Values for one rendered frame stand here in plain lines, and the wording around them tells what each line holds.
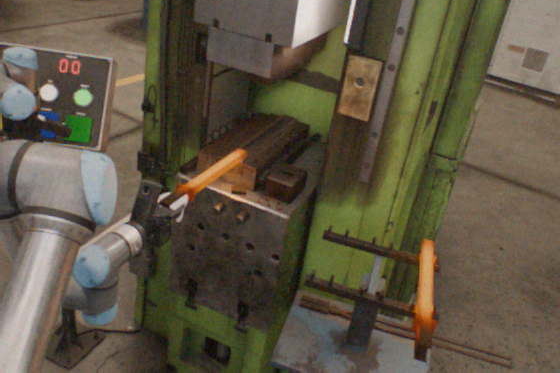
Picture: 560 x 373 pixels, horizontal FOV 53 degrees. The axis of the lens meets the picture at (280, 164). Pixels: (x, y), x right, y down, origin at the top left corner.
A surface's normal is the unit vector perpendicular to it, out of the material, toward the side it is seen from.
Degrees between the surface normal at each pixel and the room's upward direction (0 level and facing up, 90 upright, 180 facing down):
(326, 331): 0
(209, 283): 90
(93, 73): 60
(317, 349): 0
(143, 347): 0
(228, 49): 90
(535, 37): 90
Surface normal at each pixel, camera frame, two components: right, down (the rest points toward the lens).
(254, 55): -0.42, 0.36
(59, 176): 0.05, -0.37
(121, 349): 0.15, -0.88
